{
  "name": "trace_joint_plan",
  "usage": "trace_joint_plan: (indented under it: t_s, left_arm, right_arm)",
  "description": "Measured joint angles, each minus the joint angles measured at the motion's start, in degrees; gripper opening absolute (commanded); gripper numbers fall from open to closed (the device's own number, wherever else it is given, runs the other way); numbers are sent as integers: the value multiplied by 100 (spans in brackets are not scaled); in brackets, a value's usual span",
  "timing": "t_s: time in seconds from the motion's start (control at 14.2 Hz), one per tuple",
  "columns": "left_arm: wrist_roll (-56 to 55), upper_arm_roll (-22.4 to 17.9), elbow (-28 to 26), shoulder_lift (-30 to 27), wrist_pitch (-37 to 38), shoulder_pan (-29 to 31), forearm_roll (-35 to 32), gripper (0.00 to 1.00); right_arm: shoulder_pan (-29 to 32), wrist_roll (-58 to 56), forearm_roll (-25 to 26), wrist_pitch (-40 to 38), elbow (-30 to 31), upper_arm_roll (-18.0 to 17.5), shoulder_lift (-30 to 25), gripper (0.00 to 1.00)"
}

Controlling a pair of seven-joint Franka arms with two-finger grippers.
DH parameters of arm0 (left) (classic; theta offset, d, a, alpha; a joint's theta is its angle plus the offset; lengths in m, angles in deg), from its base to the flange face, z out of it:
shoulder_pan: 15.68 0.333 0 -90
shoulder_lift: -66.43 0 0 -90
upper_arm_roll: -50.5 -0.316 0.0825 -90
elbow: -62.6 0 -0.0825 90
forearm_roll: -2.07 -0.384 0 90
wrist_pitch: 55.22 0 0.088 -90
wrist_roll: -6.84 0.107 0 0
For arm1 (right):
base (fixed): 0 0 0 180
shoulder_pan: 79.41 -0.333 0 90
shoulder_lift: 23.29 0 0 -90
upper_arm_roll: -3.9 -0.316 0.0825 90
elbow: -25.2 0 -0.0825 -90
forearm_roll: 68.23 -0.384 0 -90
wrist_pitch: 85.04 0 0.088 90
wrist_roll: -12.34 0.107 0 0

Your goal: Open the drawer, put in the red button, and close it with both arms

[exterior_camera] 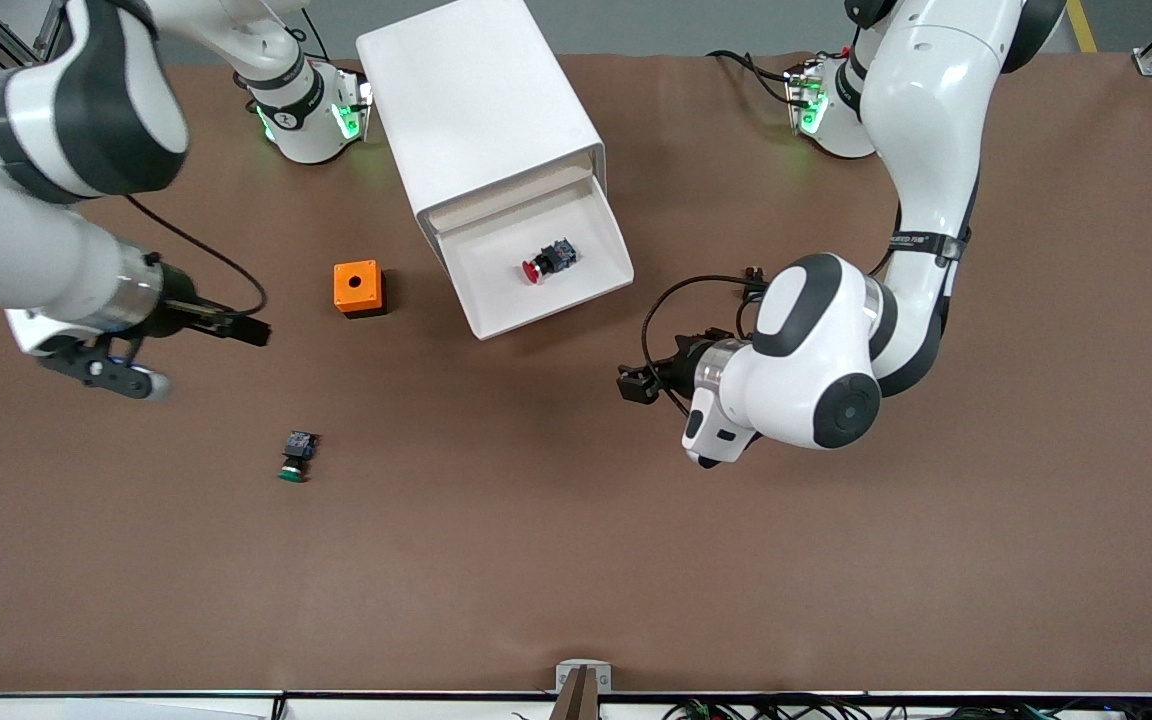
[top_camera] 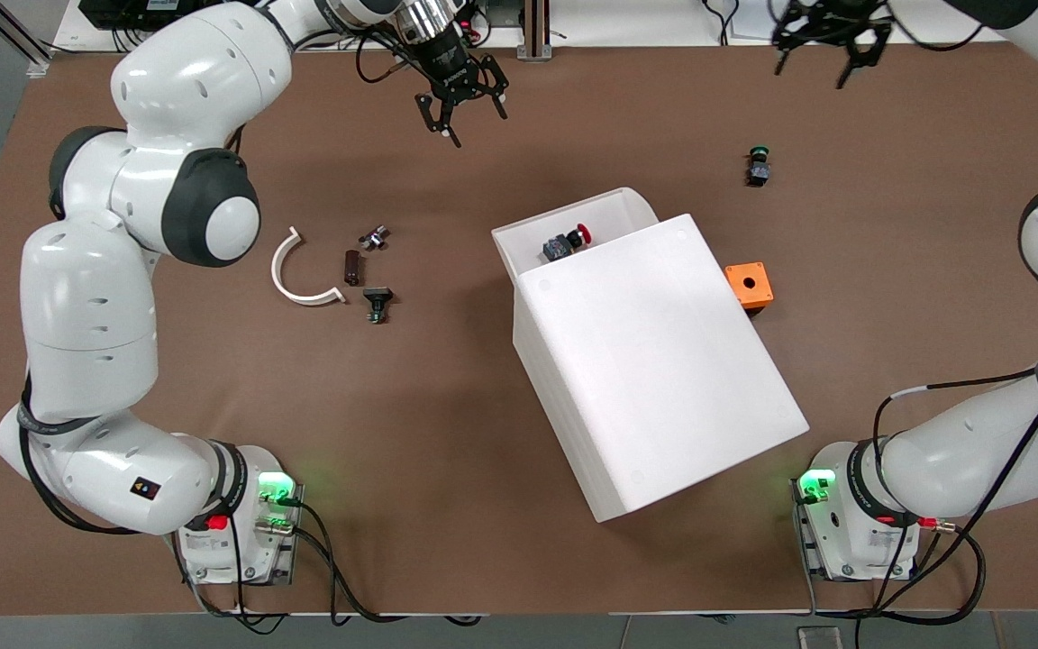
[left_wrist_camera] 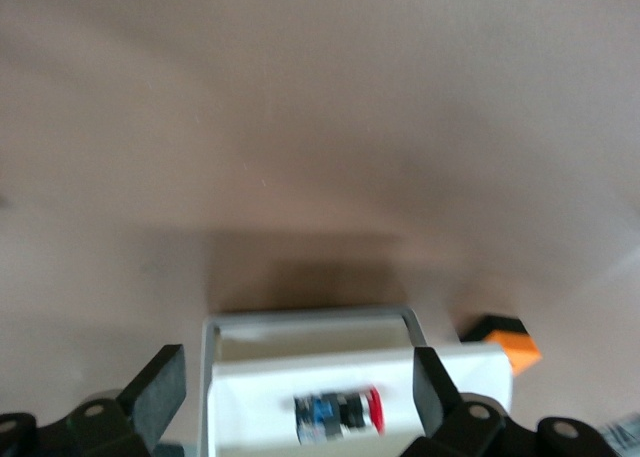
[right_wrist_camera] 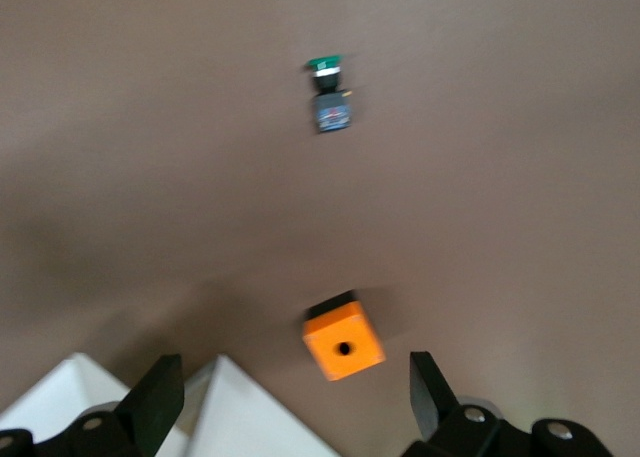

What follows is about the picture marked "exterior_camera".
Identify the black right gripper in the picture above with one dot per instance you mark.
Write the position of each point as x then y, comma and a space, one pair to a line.
179, 305

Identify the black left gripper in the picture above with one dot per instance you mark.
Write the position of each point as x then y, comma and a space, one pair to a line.
678, 371

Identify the red push button switch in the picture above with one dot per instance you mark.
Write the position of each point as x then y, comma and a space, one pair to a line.
548, 262

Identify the white plastic drawer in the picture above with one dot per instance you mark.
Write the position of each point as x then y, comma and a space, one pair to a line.
496, 280
506, 195

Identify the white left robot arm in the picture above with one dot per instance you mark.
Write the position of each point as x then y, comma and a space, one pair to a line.
926, 100

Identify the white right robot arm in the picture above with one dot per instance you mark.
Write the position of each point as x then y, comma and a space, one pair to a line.
26, 250

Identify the white drawer cabinet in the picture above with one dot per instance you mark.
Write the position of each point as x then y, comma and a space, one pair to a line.
476, 100

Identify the orange button enclosure box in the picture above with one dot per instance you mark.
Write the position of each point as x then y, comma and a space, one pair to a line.
356, 285

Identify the green push button switch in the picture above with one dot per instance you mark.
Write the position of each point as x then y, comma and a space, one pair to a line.
296, 452

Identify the grey mounting bracket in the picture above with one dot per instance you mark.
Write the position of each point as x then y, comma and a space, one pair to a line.
561, 668

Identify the brown upright post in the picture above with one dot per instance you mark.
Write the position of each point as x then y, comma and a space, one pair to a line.
576, 700

